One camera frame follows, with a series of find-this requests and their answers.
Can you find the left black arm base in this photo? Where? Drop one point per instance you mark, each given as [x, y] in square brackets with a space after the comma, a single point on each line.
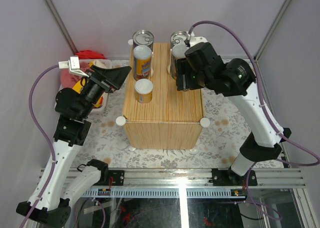
[112, 178]

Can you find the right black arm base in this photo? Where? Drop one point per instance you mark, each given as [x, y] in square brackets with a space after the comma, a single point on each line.
[226, 177]

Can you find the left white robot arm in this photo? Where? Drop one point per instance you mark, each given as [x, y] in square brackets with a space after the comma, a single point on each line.
[49, 204]

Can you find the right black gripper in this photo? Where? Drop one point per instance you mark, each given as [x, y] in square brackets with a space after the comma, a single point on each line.
[183, 66]

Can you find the yellow cloth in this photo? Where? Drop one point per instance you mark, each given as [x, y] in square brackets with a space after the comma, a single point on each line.
[78, 87]

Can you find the red cloth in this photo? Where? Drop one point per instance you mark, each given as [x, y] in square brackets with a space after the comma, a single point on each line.
[89, 54]

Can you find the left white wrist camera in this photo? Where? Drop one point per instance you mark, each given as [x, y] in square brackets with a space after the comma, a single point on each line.
[73, 66]

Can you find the dark blue tin can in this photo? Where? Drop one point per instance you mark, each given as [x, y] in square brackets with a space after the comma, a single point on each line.
[143, 37]

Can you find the pink cloth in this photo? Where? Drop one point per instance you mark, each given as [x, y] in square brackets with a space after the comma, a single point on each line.
[69, 80]

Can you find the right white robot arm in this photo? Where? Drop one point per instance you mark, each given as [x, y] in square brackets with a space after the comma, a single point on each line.
[239, 84]

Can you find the orange can with white lid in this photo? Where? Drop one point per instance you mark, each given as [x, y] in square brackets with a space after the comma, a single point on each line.
[143, 91]

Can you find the aluminium front rail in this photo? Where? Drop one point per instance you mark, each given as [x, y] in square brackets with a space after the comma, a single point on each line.
[194, 183]

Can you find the white laundry basket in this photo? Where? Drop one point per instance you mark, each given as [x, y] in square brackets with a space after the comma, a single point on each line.
[105, 96]

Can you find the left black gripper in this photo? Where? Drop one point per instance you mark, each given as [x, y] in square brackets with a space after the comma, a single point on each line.
[113, 77]

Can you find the wooden cube cabinet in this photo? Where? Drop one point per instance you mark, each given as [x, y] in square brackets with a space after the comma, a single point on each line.
[171, 120]

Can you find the light blue tin can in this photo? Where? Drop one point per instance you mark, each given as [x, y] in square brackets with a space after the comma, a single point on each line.
[177, 38]

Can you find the beige patterned cloth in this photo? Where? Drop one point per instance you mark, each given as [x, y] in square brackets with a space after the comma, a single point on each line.
[104, 64]

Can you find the yellow porridge can with spoon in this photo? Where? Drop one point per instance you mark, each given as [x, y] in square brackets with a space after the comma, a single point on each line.
[142, 60]

